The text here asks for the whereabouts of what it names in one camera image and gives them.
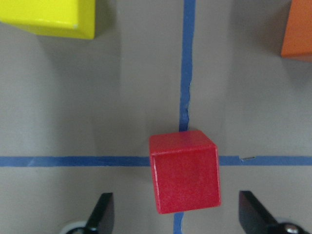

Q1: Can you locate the yellow wooden block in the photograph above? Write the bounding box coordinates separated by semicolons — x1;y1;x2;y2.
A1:
0;0;96;39

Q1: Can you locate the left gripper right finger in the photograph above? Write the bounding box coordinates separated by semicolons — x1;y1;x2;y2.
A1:
238;190;293;234

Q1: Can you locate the orange wooden block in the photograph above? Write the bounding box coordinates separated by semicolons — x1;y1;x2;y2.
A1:
281;0;312;62

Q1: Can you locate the red wooden block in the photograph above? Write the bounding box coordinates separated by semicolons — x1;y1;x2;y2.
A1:
149;130;221;214

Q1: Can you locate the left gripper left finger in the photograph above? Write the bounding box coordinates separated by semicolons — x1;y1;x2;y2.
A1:
85;193;114;234

